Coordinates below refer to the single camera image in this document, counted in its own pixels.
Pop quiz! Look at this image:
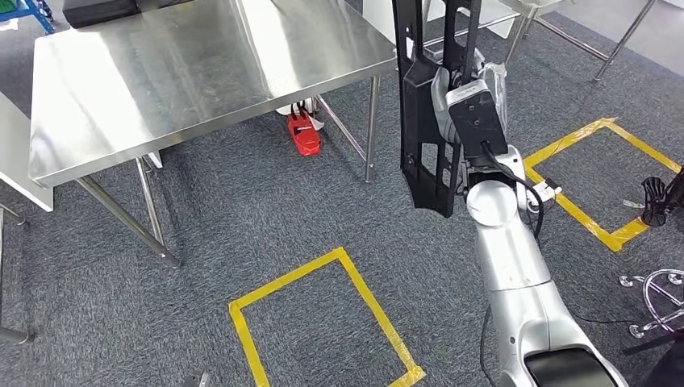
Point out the chrome swivel stool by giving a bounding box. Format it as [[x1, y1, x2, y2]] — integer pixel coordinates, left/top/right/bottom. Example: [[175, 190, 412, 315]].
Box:
[[619, 268, 684, 340]]

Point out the stainless steel workbench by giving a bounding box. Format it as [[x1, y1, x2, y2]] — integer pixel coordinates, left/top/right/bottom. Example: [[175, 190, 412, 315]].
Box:
[[29, 0, 399, 269]]

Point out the yellow tape floor square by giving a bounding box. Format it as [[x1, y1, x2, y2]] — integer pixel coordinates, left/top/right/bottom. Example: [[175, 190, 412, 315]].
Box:
[[228, 246, 428, 387], [523, 117, 684, 253]]

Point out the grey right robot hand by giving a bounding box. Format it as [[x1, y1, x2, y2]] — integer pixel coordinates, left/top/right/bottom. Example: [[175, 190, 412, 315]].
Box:
[[430, 61, 509, 145]]

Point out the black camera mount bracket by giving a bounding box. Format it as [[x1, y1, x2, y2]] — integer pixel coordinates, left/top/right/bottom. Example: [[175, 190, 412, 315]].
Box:
[[458, 155, 517, 188]]

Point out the steel frame table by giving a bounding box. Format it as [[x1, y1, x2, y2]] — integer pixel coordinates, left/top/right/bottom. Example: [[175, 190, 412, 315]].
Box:
[[363, 0, 658, 84]]

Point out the red power strip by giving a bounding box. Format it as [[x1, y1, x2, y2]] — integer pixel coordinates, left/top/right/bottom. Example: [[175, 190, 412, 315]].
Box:
[[286, 109, 322, 157]]

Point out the black camera cable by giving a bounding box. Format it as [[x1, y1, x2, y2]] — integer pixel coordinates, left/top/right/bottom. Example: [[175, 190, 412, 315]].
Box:
[[478, 141, 546, 387]]

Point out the black humanoid robot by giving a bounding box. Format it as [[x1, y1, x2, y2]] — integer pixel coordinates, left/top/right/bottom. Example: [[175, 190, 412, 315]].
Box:
[[640, 168, 684, 228]]

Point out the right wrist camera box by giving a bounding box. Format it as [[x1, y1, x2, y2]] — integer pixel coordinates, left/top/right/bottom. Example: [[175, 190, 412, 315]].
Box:
[[444, 80, 510, 160]]

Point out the long black plastic part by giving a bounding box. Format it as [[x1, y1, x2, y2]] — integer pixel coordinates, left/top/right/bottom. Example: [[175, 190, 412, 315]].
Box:
[[391, 0, 485, 219]]

